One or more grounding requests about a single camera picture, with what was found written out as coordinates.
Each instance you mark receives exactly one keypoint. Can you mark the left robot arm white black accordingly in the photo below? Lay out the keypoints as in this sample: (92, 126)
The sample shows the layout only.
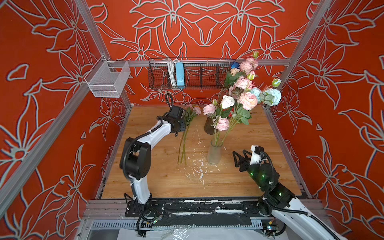
(136, 161)

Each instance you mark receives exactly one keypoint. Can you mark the brown ribbed glass vase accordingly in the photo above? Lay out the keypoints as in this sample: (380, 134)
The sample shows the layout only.
(208, 127)

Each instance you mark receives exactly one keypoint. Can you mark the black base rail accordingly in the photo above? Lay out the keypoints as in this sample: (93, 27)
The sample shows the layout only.
(200, 213)

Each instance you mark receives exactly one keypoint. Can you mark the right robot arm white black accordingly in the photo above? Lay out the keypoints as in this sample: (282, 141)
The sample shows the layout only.
(278, 201)

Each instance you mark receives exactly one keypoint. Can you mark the clear frosted glass vase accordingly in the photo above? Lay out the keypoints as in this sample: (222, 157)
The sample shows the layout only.
(214, 154)

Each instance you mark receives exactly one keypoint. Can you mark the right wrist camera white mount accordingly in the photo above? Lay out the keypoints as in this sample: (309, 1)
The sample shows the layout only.
(256, 154)

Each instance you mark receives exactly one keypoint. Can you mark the pink carnation spray stem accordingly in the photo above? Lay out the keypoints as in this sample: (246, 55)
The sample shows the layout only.
(249, 64)

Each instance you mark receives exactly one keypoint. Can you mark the pink peach rose stem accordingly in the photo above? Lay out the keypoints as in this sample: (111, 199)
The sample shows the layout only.
(239, 87)

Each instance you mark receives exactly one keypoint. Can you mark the single white rose stem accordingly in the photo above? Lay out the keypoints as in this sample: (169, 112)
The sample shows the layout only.
(221, 119)

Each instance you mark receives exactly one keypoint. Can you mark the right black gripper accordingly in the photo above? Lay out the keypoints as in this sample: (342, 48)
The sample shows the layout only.
(243, 160)

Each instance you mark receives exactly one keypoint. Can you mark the white mesh wall basket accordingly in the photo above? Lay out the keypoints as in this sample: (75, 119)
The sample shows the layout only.
(107, 79)

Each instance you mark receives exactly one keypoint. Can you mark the red pink mixed stem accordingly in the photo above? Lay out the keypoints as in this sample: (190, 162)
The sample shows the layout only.
(210, 109)

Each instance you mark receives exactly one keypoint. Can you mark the pale blue white flower stem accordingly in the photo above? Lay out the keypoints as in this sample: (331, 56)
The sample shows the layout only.
(269, 96)

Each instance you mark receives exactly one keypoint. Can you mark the black wire wall basket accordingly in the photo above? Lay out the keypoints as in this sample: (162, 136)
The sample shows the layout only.
(200, 73)

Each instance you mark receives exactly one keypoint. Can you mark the blue rose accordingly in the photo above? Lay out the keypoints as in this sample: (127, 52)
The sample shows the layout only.
(235, 65)

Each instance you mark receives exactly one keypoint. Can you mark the pink flower bunch right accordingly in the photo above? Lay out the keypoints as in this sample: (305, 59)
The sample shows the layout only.
(191, 112)

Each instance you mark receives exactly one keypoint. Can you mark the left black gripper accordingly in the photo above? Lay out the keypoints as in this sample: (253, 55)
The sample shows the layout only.
(182, 125)

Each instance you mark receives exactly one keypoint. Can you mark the cream peach rose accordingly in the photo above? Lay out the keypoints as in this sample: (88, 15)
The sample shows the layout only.
(234, 71)

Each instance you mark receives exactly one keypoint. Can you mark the light blue box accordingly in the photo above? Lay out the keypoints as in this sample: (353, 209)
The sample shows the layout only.
(180, 74)

